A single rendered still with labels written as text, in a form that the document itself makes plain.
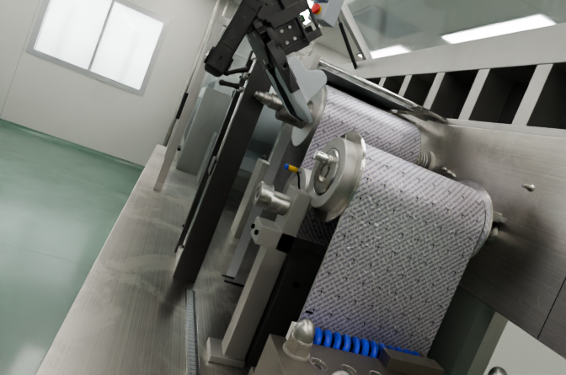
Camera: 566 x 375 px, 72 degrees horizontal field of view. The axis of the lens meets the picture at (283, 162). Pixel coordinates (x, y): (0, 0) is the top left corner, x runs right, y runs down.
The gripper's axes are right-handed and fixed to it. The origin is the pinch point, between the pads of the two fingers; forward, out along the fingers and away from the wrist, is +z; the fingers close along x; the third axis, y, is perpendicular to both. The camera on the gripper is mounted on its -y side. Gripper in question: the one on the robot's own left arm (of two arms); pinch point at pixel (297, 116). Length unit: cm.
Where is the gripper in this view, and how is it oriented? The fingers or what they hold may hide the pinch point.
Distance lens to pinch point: 57.4
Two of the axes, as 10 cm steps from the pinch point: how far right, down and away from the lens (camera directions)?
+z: 4.5, 8.5, 2.7
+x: -2.4, -1.7, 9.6
